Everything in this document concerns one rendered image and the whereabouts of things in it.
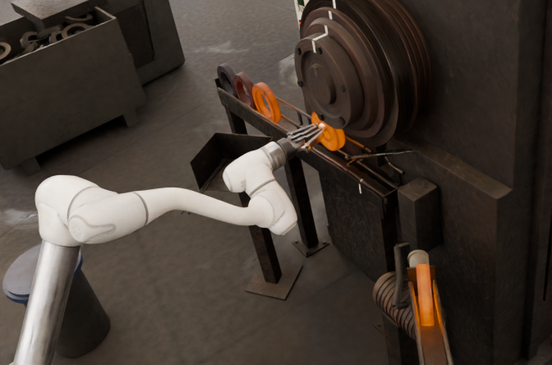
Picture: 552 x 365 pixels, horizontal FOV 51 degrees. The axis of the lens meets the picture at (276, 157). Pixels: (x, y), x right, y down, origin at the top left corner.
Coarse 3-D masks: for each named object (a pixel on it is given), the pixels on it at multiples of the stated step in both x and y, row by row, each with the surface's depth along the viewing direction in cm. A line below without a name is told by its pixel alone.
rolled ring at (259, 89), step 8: (256, 88) 245; (264, 88) 240; (256, 96) 250; (264, 96) 241; (272, 96) 239; (256, 104) 254; (264, 104) 254; (272, 104) 239; (264, 112) 252; (272, 112) 241; (280, 112) 242; (272, 120) 246
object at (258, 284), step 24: (216, 144) 235; (240, 144) 231; (264, 144) 226; (192, 168) 221; (240, 192) 229; (264, 240) 242; (264, 264) 251; (288, 264) 265; (264, 288) 256; (288, 288) 253
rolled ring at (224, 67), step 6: (222, 66) 272; (228, 66) 271; (222, 72) 278; (228, 72) 268; (234, 72) 269; (222, 78) 281; (228, 78) 270; (222, 84) 283; (228, 84) 283; (228, 90) 282; (234, 90) 271; (234, 96) 275
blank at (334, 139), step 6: (312, 114) 202; (312, 120) 205; (318, 120) 201; (324, 132) 204; (330, 132) 197; (336, 132) 194; (342, 132) 195; (324, 138) 203; (330, 138) 199; (336, 138) 195; (342, 138) 196; (324, 144) 206; (330, 144) 201; (336, 144) 197; (342, 144) 198
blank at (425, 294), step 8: (424, 264) 150; (416, 272) 146; (424, 272) 146; (424, 280) 144; (424, 288) 143; (424, 296) 142; (424, 304) 142; (432, 304) 142; (424, 312) 143; (432, 312) 142; (424, 320) 144; (432, 320) 143
